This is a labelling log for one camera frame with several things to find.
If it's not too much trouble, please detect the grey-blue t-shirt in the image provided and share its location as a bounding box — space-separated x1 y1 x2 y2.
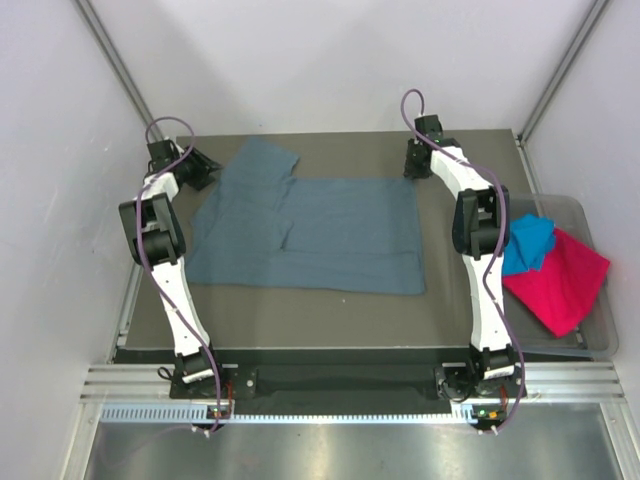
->
186 137 426 296

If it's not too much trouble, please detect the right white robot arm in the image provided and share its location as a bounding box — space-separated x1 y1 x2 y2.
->
404 115 516 396

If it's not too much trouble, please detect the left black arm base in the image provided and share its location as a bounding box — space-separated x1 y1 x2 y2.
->
156 365 258 400

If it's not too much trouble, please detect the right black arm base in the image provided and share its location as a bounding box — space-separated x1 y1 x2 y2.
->
434 363 523 403

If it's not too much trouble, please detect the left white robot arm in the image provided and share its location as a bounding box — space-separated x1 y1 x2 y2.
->
118 139 227 397

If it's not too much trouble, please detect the bright blue t-shirt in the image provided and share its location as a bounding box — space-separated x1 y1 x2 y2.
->
502 214 556 276

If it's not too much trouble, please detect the magenta t-shirt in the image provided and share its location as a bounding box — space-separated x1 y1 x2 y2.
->
503 228 610 338

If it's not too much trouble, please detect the clear plastic bin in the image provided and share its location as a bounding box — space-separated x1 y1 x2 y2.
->
504 194 619 359

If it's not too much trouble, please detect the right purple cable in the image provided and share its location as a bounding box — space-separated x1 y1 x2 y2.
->
400 89 529 436

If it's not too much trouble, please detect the left aluminium frame post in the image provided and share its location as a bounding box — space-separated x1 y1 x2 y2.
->
71 0 154 126

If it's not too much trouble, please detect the aluminium frame post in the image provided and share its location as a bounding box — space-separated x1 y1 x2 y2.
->
71 0 154 126
516 0 611 148

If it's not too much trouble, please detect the right aluminium frame post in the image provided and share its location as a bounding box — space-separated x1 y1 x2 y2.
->
516 0 611 148

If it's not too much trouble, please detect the front aluminium rail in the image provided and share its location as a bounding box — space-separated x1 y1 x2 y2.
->
80 362 625 403

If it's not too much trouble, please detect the slotted cable duct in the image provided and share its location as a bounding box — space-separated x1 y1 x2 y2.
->
100 402 499 425

